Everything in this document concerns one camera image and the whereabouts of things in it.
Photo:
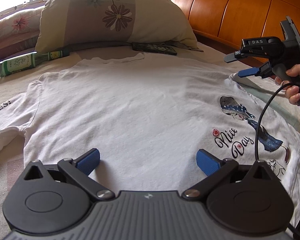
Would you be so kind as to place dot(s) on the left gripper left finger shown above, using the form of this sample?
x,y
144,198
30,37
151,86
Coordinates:
x,y
77,171

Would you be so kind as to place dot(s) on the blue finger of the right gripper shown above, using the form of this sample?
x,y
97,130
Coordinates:
x,y
235,56
262,72

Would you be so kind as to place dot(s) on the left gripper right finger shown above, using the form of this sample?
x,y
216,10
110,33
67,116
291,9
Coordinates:
x,y
216,170

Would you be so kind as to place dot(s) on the white printed t-shirt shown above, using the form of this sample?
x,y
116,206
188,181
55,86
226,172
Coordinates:
x,y
149,115

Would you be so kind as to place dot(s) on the orange wooden headboard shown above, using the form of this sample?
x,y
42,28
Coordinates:
x,y
228,22

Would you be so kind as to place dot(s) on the green cartoon phone case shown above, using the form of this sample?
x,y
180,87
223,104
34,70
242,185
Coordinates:
x,y
153,48

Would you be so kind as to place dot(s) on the green glass bottle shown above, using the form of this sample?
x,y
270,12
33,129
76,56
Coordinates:
x,y
29,61

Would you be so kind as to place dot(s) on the pink folded quilt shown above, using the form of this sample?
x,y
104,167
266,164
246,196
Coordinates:
x,y
19,31

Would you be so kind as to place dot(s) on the floral beige pillow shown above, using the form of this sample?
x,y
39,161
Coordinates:
x,y
69,22

